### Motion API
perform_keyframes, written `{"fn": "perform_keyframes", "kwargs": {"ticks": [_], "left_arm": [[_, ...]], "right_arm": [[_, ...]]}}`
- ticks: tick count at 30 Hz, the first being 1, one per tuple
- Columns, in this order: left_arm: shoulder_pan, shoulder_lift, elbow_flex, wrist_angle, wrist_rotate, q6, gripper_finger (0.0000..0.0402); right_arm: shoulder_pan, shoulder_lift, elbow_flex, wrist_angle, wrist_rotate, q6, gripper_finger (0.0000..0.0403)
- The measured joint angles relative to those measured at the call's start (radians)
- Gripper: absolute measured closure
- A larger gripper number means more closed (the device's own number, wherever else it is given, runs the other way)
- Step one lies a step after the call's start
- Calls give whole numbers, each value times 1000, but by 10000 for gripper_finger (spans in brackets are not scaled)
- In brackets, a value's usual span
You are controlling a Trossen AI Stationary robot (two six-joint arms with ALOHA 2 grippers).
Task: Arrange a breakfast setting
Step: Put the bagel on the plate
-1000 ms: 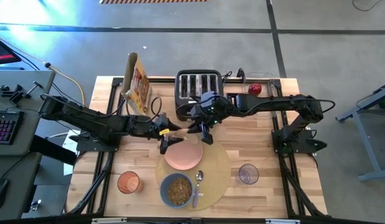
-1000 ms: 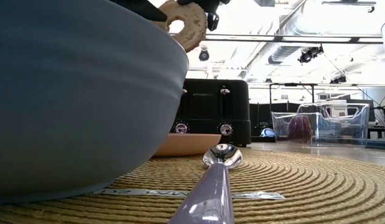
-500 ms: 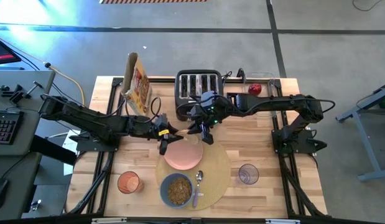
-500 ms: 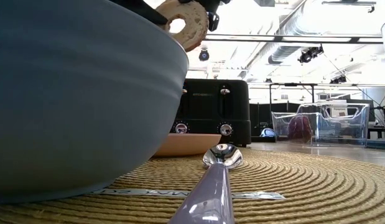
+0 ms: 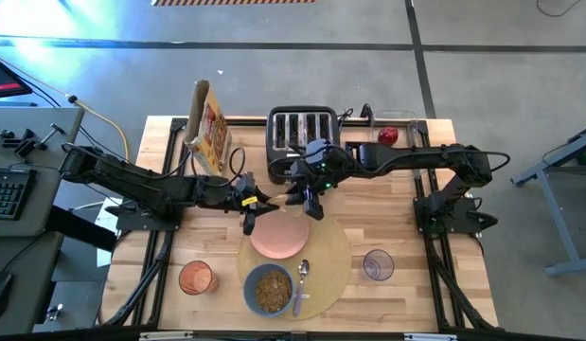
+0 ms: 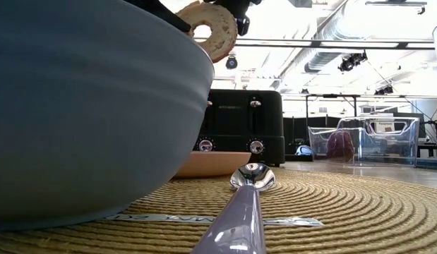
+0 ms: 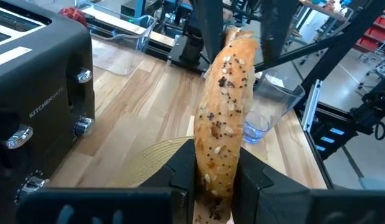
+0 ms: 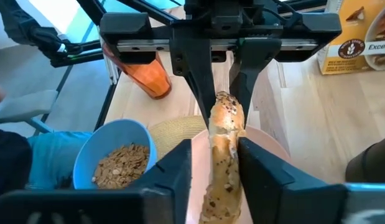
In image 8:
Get orange plastic cup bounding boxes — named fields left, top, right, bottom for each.
left=101, top=42, right=173, bottom=100

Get yellow cereal box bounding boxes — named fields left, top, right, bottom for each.
left=316, top=0, right=385, bottom=75

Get seeded bagel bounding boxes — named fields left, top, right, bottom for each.
left=198, top=90, right=248, bottom=224

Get black cable bundle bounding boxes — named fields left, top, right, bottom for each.
left=0, top=0, right=84, bottom=60

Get blue bowl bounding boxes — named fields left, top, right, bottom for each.
left=72, top=118, right=158, bottom=190

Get brown cereal flakes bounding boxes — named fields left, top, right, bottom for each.
left=91, top=142, right=151, bottom=190

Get grey padded armrest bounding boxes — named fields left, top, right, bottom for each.
left=0, top=90, right=58, bottom=133

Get black aluminium table frame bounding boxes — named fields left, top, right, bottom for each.
left=49, top=0, right=330, bottom=131

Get person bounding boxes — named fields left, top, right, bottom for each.
left=0, top=127, right=93, bottom=200

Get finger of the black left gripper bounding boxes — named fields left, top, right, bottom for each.
left=169, top=29, right=218, bottom=129
left=228, top=37, right=283, bottom=124

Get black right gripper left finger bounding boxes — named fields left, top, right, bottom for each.
left=0, top=138, right=193, bottom=224

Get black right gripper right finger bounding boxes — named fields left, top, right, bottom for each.
left=238, top=136, right=385, bottom=224

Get pink plate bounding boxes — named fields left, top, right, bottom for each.
left=185, top=126, right=292, bottom=224

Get round woven straw placemat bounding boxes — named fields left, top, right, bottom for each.
left=148, top=115, right=208, bottom=159

